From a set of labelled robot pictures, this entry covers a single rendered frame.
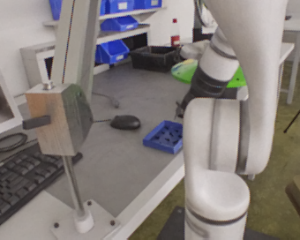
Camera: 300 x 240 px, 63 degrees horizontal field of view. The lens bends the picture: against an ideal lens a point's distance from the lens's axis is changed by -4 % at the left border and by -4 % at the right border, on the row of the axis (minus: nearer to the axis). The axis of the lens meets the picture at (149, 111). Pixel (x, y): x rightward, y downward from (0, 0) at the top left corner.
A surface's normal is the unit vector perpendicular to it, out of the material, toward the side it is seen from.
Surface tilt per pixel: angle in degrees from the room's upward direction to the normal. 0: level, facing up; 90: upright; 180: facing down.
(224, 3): 109
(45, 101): 90
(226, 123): 42
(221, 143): 71
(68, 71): 52
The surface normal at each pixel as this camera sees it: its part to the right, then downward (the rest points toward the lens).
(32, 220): -0.07, -0.90
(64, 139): -0.15, 0.43
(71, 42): -0.16, -0.22
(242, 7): -0.41, 0.54
